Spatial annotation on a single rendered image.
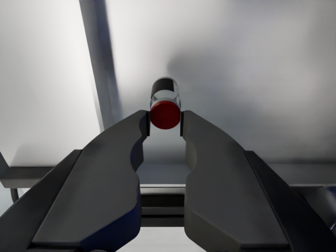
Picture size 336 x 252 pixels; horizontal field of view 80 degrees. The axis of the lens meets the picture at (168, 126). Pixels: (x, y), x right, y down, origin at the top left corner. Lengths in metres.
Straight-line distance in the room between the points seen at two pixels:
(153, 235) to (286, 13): 0.35
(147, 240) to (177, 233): 0.06
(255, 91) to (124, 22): 0.14
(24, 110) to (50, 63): 0.07
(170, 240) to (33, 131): 0.28
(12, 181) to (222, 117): 0.26
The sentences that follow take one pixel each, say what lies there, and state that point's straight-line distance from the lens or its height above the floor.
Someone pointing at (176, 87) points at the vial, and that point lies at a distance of 0.15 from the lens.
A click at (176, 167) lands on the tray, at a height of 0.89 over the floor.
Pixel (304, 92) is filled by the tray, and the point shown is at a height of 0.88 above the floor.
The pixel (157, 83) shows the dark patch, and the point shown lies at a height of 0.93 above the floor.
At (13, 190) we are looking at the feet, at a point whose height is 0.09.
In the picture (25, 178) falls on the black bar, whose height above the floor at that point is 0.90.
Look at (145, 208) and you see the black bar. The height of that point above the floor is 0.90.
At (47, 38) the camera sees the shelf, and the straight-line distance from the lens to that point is 0.22.
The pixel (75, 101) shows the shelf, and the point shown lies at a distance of 0.23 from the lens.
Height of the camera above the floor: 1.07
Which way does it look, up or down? 57 degrees down
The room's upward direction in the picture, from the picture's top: 179 degrees clockwise
